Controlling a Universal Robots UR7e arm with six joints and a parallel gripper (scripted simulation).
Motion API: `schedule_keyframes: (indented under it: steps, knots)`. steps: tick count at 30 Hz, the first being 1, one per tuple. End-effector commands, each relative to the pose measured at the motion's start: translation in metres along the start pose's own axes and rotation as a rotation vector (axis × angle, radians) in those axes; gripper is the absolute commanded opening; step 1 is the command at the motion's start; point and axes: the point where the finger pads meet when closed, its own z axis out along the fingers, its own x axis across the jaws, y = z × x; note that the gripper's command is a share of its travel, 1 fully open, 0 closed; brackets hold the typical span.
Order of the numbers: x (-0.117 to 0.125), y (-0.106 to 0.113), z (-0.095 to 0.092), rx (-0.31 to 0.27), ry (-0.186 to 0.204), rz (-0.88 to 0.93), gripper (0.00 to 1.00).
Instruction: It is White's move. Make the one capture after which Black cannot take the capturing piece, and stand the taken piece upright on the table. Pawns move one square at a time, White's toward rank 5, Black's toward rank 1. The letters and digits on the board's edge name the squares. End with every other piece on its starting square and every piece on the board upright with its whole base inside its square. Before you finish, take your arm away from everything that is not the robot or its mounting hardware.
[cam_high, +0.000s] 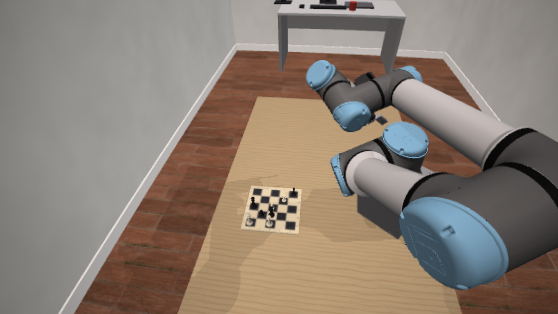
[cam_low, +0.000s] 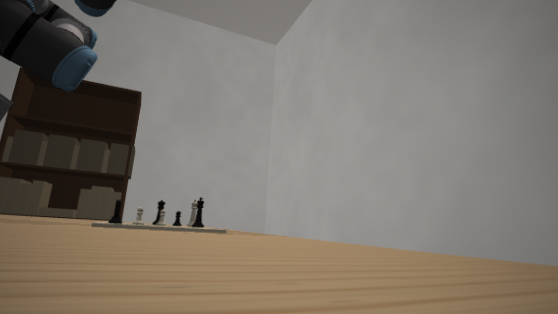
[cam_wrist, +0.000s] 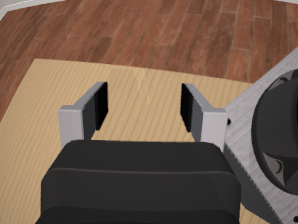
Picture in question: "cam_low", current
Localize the white chess king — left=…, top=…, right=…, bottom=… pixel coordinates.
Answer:
left=187, top=199, right=197, bottom=226

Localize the white pawn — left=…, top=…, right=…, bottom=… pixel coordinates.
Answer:
left=133, top=207, right=144, bottom=225
left=156, top=210, right=166, bottom=226

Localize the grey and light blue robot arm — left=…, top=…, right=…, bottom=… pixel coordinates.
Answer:
left=0, top=0, right=116, bottom=92

